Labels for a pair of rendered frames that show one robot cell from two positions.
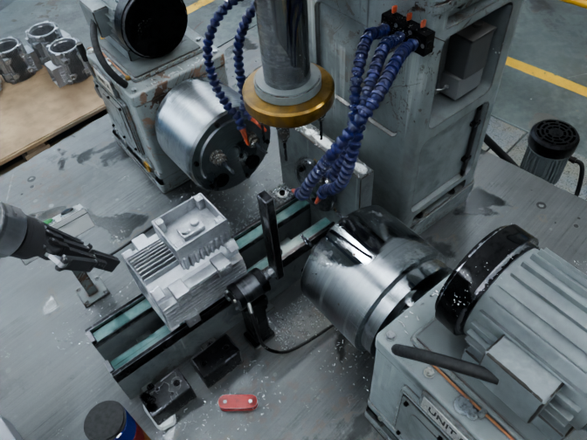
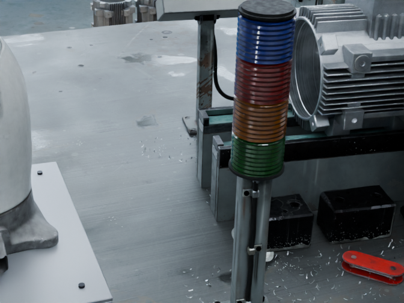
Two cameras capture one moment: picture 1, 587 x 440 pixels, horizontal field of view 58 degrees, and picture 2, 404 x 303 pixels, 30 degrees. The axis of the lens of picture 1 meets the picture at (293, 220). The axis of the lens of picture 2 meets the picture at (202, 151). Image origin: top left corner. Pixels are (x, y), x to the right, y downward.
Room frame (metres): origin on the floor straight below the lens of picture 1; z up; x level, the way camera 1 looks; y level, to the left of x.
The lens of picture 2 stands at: (-0.44, 0.10, 1.45)
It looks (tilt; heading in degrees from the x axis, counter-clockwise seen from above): 29 degrees down; 20
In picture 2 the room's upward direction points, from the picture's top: 2 degrees clockwise
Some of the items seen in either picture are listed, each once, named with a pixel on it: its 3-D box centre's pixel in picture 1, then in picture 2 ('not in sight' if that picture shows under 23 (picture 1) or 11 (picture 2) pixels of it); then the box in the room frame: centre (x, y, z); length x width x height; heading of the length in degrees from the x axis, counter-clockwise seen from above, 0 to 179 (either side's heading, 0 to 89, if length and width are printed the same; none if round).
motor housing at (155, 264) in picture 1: (186, 267); (362, 64); (0.68, 0.24, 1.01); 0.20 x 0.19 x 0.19; 125
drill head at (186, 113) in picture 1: (203, 124); not in sight; (1.13, 0.22, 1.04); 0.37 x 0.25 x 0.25; 34
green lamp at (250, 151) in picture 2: not in sight; (257, 149); (0.28, 0.29, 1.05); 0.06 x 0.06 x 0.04
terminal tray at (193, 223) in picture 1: (192, 230); (394, 5); (0.70, 0.21, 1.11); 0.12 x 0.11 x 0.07; 125
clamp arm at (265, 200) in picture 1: (271, 239); not in sight; (0.65, 0.05, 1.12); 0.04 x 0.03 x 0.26; 124
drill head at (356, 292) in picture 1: (385, 288); not in sight; (0.56, -0.17, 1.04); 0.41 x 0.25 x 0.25; 34
